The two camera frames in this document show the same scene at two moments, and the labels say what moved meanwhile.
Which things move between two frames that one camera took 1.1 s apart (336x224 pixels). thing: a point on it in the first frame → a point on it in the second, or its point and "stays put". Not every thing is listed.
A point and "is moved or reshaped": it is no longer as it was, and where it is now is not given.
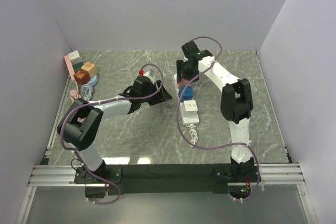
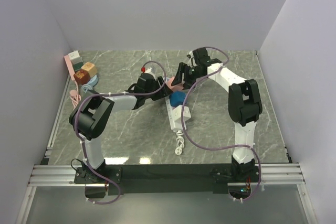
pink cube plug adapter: [183, 82] is moved or reshaped
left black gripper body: [146, 100] stays put
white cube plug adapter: [190, 114] → [176, 113]
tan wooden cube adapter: [91, 67] stays put
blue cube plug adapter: [187, 94] → [177, 98]
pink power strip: [70, 67] stays put
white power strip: [193, 121] → [175, 125]
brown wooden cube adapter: [82, 76] stays put
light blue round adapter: [94, 81] stays put
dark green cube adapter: [77, 66] stays put
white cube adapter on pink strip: [74, 57] stays put
